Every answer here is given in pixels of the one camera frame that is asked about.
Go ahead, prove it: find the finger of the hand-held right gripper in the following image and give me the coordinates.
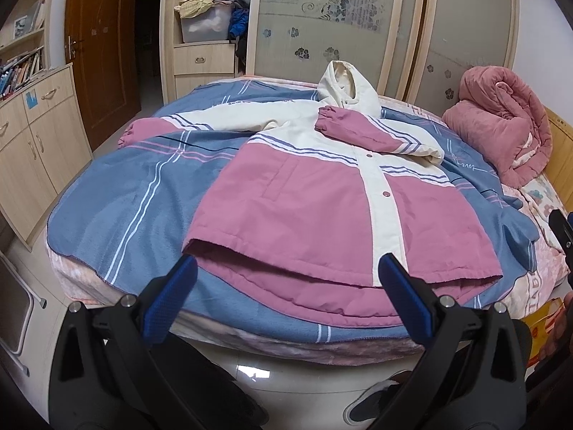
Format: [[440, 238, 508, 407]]
[[548, 208, 573, 287]]

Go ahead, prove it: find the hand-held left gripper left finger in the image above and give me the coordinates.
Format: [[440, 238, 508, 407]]
[[48, 254, 199, 430]]

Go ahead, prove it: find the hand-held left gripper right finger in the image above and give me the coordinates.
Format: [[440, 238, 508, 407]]
[[371, 253, 530, 430]]

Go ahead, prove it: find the pink and cream hooded jacket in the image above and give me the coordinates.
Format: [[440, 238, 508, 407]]
[[117, 59, 504, 323]]

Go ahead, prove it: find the wooden headboard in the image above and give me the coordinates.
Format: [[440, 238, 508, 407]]
[[543, 106, 573, 216]]

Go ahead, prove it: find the yellow box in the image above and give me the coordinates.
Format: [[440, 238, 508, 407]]
[[521, 298, 567, 364]]

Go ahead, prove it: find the person's dark shoe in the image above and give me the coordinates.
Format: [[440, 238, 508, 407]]
[[344, 377, 406, 427]]

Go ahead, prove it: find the blue striped blanket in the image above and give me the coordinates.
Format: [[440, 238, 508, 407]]
[[47, 78, 540, 343]]

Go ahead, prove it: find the pink folded quilt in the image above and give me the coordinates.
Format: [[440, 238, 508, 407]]
[[441, 66, 553, 189]]

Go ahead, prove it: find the beige bookshelf cabinet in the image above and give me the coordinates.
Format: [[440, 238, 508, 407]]
[[0, 0, 96, 252]]

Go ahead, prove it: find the beige wardrobe drawer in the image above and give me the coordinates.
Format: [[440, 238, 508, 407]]
[[174, 44, 236, 77]]

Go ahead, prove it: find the brown wooden door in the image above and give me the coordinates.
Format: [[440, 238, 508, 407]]
[[65, 0, 145, 151]]

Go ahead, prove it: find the row of books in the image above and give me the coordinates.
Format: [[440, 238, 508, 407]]
[[0, 47, 45, 100]]

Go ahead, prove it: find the blue garment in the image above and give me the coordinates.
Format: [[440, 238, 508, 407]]
[[228, 8, 250, 39]]

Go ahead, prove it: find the beige crumpled cloth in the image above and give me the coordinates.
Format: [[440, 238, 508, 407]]
[[174, 0, 225, 19]]

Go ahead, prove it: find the beige sliding door wardrobe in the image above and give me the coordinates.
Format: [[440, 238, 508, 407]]
[[160, 0, 520, 105]]

